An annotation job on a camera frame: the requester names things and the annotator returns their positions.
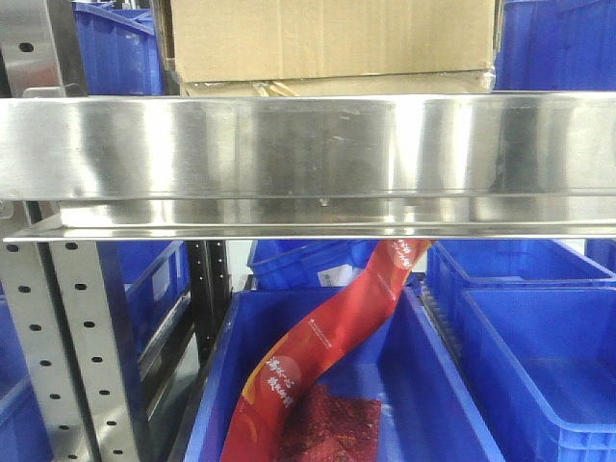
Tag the brown cardboard box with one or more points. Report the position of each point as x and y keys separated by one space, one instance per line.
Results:
x=334 y=48

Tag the stainless steel shelf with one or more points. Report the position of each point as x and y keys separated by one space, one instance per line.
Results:
x=520 y=165

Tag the perforated steel shelf upright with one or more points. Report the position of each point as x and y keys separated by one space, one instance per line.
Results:
x=46 y=141

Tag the blue bin rear centre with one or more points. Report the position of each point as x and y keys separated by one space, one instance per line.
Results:
x=297 y=264

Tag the blue bin lower left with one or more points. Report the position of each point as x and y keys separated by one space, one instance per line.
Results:
x=154 y=289

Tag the red printed packaging bag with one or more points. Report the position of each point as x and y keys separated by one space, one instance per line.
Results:
x=315 y=344

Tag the blue plastic bin centre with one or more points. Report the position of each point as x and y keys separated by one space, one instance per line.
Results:
x=427 y=413

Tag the blue plastic bin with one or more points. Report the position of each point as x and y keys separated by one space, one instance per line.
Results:
x=427 y=413
x=533 y=328

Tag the blue plastic bin right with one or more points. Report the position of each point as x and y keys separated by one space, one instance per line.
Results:
x=533 y=328

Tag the blue bin upper left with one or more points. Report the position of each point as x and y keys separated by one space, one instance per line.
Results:
x=119 y=49

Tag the blue bin upper right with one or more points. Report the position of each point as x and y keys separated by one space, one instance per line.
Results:
x=557 y=45

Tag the black perforated rack post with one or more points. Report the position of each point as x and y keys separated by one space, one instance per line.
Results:
x=210 y=292

